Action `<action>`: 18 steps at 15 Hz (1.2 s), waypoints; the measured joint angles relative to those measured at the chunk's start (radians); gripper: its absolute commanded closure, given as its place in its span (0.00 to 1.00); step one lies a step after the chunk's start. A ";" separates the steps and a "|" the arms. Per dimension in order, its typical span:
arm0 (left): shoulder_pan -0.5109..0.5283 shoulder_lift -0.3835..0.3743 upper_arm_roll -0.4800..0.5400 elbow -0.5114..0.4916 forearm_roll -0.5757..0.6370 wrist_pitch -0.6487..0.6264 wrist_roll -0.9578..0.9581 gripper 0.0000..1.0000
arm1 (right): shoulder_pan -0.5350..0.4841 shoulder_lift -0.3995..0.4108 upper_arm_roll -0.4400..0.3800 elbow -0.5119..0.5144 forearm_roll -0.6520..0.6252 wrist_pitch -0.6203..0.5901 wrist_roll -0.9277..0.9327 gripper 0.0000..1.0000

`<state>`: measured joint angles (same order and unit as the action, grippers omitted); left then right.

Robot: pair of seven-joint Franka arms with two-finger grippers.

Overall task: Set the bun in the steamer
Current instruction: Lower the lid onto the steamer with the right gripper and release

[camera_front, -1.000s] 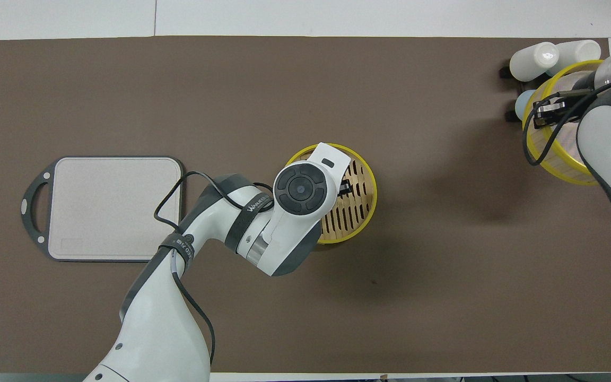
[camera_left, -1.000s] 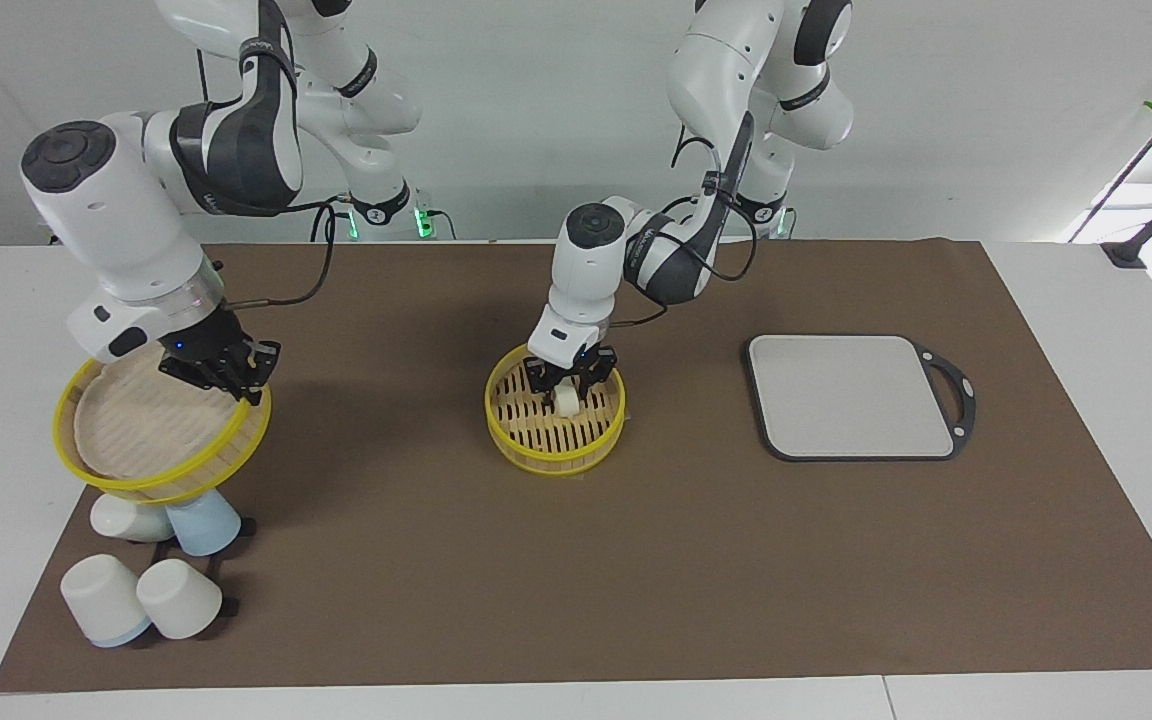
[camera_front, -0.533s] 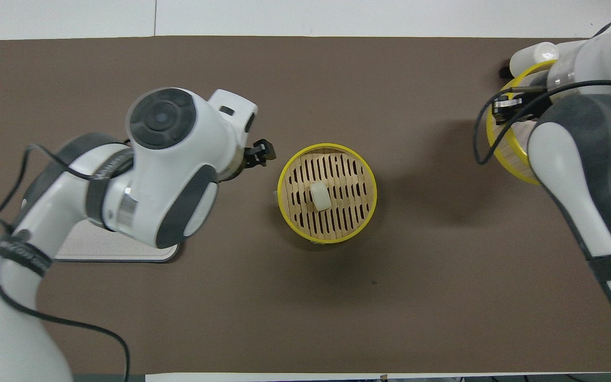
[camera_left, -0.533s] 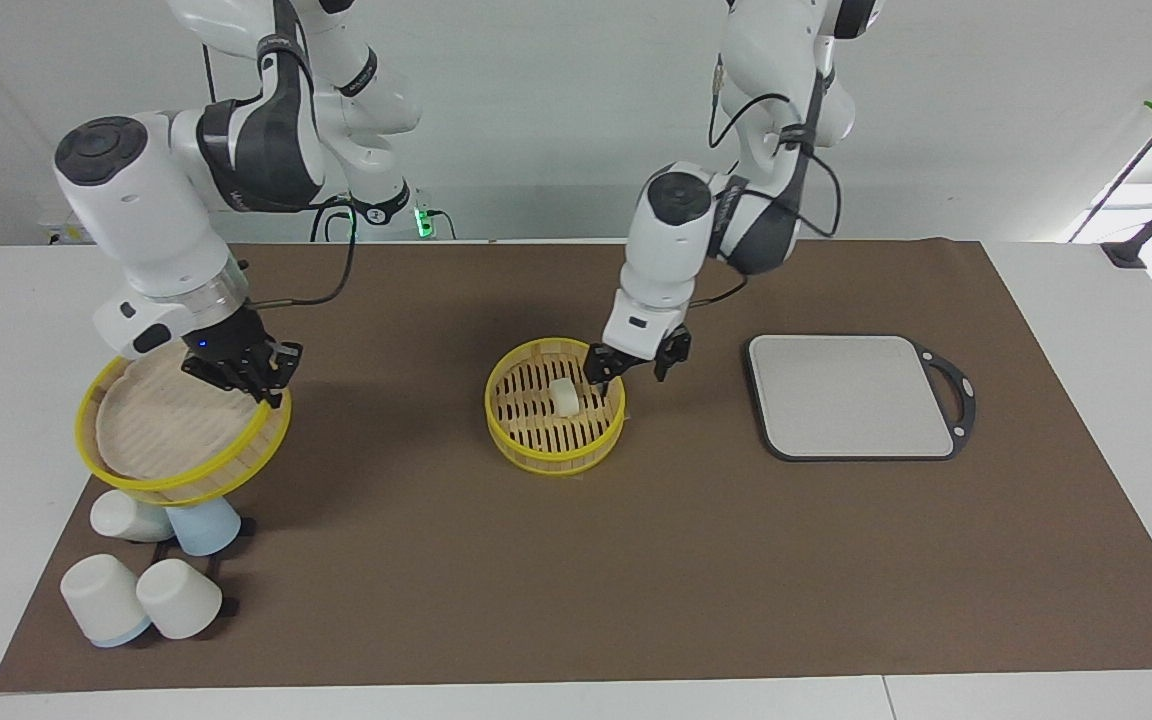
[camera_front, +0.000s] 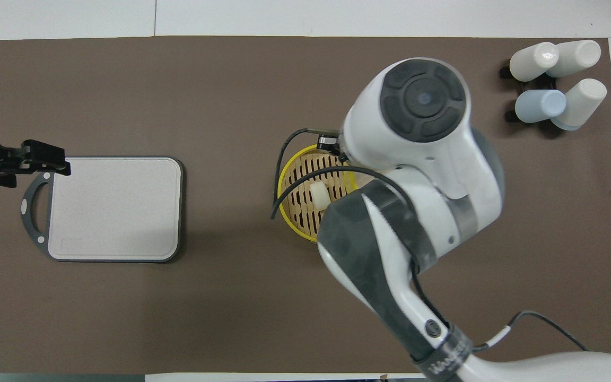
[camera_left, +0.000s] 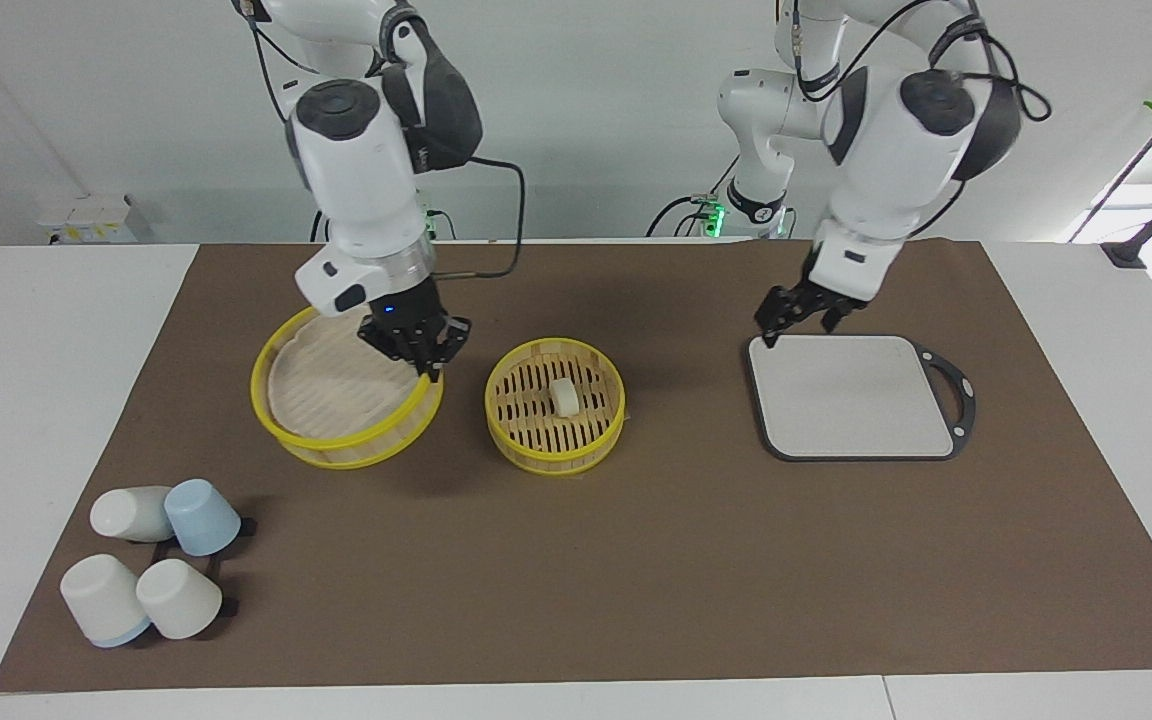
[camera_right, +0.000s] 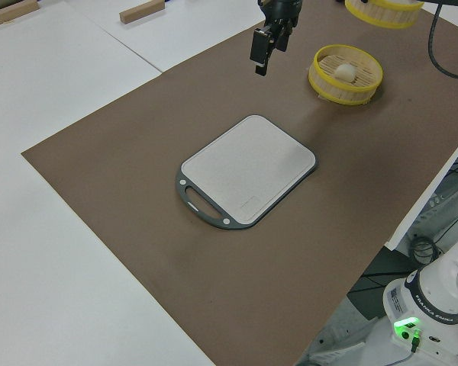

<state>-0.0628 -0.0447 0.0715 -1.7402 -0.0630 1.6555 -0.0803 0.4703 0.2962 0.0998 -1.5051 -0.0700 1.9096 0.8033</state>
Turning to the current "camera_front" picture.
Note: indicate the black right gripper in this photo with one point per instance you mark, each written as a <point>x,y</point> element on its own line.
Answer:
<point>328,142</point>

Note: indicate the small white steamed bun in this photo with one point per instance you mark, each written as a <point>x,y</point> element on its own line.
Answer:
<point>320,194</point>

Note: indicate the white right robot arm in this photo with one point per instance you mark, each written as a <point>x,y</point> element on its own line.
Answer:
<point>422,159</point>

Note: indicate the yellow bamboo steamer basket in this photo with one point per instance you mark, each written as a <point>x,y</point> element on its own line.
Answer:
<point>297,209</point>

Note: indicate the white cutting board grey rim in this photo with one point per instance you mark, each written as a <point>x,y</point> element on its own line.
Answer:
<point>114,209</point>

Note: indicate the brown table mat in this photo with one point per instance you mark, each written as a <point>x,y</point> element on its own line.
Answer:
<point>231,95</point>

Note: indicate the black cup rack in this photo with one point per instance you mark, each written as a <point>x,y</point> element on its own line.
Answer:
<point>507,71</point>

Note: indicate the light blue cup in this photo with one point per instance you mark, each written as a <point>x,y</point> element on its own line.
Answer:
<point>539,105</point>

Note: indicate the cream white cup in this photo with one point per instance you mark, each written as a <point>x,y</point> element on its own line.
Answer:
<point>533,61</point>

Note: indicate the white cup blue rim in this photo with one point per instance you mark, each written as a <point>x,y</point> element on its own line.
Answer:
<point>576,57</point>
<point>584,101</point>

